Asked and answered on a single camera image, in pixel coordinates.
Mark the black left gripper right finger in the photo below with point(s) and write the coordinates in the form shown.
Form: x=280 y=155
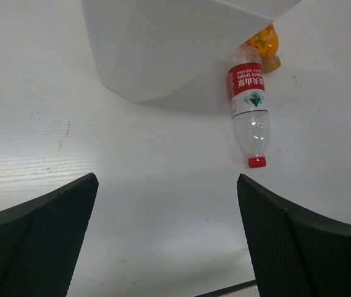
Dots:
x=294 y=251

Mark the white octagonal bin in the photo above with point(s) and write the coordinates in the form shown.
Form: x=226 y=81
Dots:
x=148 y=49

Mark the orange juice bottle patterned label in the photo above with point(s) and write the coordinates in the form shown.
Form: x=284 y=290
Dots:
x=266 y=41

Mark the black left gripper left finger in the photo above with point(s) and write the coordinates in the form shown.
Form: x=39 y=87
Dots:
x=41 y=239

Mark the red label clear water bottle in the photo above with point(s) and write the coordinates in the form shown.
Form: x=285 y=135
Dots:
x=245 y=83

